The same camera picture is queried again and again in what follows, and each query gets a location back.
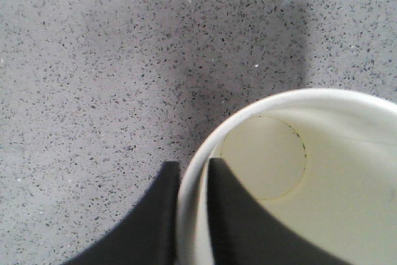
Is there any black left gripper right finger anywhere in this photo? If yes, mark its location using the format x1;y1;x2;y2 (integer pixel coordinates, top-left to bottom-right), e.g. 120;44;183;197
207;158;345;264

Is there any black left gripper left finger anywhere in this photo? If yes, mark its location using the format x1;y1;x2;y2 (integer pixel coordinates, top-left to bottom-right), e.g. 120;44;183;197
65;161;179;264

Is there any brown paper cup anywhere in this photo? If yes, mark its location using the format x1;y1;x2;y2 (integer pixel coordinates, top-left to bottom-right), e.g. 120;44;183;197
176;88;396;264

